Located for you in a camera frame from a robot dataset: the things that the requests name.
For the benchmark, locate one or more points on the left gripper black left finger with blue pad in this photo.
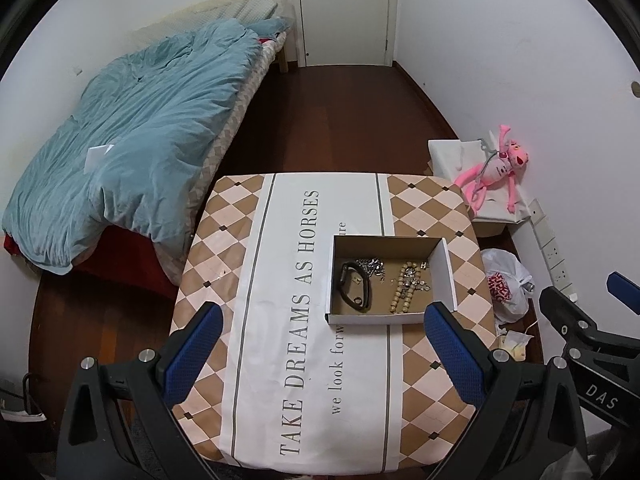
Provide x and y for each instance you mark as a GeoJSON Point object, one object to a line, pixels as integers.
{"type": "Point", "coordinates": [118, 421]}

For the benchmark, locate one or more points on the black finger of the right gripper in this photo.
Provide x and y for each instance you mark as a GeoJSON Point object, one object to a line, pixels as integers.
{"type": "Point", "coordinates": [604, 366]}

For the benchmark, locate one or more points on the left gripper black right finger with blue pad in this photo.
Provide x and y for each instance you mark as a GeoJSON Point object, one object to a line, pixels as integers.
{"type": "Point", "coordinates": [527, 422]}

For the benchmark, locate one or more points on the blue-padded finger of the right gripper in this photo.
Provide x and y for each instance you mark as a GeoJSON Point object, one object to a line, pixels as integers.
{"type": "Point", "coordinates": [624, 290]}

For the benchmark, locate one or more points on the white plastic bag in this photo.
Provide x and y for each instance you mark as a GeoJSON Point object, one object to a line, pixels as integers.
{"type": "Point", "coordinates": [510, 284]}

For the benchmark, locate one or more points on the bed mattress with patterned sheet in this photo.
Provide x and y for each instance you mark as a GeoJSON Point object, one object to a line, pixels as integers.
{"type": "Point", "coordinates": [273, 42]}

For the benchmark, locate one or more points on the pink panther plush toy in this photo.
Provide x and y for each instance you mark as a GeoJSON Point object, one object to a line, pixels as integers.
{"type": "Point", "coordinates": [502, 167]}

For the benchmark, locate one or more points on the white cardboard box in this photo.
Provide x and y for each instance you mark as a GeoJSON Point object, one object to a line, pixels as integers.
{"type": "Point", "coordinates": [407, 274]}

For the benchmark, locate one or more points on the black carabiner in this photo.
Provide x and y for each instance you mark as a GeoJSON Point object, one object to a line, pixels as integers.
{"type": "Point", "coordinates": [354, 286]}

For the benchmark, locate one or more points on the white paper on duvet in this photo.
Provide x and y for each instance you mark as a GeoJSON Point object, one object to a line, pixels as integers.
{"type": "Point", "coordinates": [95, 156]}

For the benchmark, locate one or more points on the teal blue duvet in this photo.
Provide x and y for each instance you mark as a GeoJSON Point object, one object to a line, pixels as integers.
{"type": "Point", "coordinates": [161, 107]}

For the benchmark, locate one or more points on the white door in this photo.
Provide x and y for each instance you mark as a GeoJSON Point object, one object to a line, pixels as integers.
{"type": "Point", "coordinates": [345, 32]}

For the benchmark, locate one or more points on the striped pillow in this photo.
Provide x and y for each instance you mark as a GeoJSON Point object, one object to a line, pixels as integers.
{"type": "Point", "coordinates": [253, 11]}

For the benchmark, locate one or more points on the white wall power strip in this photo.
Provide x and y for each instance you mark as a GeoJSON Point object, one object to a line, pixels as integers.
{"type": "Point", "coordinates": [550, 251]}

